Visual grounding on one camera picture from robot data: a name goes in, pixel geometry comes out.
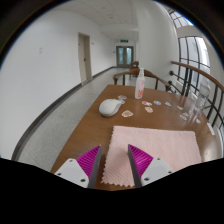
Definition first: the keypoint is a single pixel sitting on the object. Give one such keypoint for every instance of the small sticker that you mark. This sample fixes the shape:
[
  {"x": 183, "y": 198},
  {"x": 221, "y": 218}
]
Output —
[
  {"x": 180, "y": 107},
  {"x": 168, "y": 104},
  {"x": 146, "y": 103},
  {"x": 122, "y": 101},
  {"x": 185, "y": 114},
  {"x": 149, "y": 109},
  {"x": 183, "y": 117},
  {"x": 127, "y": 114},
  {"x": 198, "y": 121},
  {"x": 157, "y": 102},
  {"x": 122, "y": 97}
]

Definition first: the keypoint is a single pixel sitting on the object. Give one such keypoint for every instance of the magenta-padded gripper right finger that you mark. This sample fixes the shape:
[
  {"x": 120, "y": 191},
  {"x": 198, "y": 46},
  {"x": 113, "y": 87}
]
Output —
[{"x": 151, "y": 171}]

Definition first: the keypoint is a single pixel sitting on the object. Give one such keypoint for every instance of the wooden-topped black metal railing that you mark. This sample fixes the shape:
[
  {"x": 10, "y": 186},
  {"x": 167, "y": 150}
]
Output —
[{"x": 196, "y": 70}]

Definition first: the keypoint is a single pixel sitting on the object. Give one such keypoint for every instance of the beige door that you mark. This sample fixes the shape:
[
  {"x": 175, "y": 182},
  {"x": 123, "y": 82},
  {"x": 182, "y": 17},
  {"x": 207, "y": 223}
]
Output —
[{"x": 83, "y": 60}]

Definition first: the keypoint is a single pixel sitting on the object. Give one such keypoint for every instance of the white paper card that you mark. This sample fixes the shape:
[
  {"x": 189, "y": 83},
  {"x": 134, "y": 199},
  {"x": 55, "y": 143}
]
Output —
[{"x": 210, "y": 128}]

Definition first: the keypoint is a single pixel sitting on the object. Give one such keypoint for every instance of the pink towel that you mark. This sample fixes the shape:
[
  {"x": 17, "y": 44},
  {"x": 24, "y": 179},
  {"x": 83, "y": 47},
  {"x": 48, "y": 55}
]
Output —
[{"x": 163, "y": 143}]

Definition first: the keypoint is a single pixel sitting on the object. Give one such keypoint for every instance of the tall arched window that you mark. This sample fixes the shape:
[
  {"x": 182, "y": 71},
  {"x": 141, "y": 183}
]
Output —
[{"x": 193, "y": 53}]

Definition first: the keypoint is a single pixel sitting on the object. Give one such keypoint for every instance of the wooden armchair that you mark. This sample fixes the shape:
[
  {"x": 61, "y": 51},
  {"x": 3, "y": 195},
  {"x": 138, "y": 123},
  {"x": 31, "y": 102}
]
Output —
[
  {"x": 134, "y": 63},
  {"x": 135, "y": 71}
]

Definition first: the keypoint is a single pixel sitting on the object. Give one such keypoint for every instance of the small high window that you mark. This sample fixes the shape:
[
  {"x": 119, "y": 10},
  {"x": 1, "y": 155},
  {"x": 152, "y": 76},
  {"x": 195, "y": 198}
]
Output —
[{"x": 180, "y": 20}]

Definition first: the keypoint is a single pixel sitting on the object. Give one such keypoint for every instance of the white spray bottle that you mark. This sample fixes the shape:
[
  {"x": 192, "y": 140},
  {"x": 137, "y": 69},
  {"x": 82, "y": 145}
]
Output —
[{"x": 139, "y": 88}]

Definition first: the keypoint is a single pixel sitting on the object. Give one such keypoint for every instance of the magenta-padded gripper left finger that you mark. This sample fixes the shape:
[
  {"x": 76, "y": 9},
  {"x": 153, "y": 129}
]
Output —
[{"x": 81, "y": 173}]

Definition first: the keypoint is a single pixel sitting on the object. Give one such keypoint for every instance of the green exit sign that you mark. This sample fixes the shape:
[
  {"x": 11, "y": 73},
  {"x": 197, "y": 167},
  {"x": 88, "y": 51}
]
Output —
[{"x": 124, "y": 41}]

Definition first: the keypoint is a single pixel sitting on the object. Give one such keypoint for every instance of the white computer mouse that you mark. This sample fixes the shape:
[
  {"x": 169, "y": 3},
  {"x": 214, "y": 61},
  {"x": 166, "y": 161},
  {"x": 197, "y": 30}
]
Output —
[{"x": 109, "y": 107}]

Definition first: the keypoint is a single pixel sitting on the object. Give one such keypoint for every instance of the clear plastic bottle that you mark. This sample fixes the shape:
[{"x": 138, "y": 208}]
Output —
[{"x": 202, "y": 98}]

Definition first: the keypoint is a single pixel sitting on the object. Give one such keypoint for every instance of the glass double door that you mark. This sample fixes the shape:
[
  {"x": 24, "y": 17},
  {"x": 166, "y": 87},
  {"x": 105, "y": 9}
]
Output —
[{"x": 124, "y": 56}]

